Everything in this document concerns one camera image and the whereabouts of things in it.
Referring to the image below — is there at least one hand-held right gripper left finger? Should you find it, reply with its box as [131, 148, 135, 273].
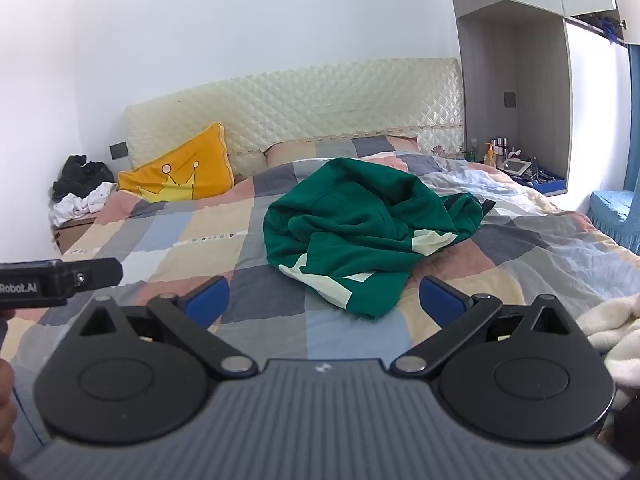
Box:
[75, 276, 258, 380]

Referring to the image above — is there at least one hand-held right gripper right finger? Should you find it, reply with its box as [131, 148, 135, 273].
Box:
[390, 276, 572, 380]

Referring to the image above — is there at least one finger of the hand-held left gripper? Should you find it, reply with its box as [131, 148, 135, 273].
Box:
[62, 258, 124, 292]

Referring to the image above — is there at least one green hoodie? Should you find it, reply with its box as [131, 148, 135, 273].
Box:
[262, 157, 496, 321]

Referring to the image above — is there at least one white clothes pile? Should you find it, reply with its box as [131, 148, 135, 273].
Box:
[49, 181, 118, 227]

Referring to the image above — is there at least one black clothes pile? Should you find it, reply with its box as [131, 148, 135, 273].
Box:
[51, 154, 117, 202]

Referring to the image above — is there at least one person's left hand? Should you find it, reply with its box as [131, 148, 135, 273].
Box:
[0, 359, 17, 461]

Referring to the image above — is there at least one wooden nightstand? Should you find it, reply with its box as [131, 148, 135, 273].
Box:
[51, 216, 98, 255]

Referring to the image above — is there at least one patchwork quilt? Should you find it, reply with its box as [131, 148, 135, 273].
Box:
[10, 152, 640, 411]

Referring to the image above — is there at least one yellow crown pillow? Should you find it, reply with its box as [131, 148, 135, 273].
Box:
[117, 121, 236, 204]

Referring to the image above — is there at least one white tablet device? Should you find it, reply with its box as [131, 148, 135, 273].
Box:
[501, 158, 533, 178]

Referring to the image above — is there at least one blue tray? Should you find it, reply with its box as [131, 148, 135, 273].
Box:
[520, 169, 568, 198]

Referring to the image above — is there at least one cluster of cosmetic bottles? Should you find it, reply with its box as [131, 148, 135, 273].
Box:
[489, 136, 523, 167]

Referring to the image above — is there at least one patchwork pillow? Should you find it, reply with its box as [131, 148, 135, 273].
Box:
[264, 134, 422, 167]

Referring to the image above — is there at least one white fluffy blanket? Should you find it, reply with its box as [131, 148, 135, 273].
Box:
[575, 294, 640, 397]

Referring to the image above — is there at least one blue covered chair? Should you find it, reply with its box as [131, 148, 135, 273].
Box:
[588, 189, 640, 257]

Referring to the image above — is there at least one cream quilted headboard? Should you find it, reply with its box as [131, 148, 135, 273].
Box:
[123, 57, 465, 181]

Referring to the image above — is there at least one grey wardrobe cabinet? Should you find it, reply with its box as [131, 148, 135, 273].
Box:
[444, 0, 632, 197]

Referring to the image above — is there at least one blue curtain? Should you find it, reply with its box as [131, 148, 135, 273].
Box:
[623, 44, 640, 197]

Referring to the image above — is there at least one blue cloth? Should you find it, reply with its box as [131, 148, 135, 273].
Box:
[600, 14, 627, 44]

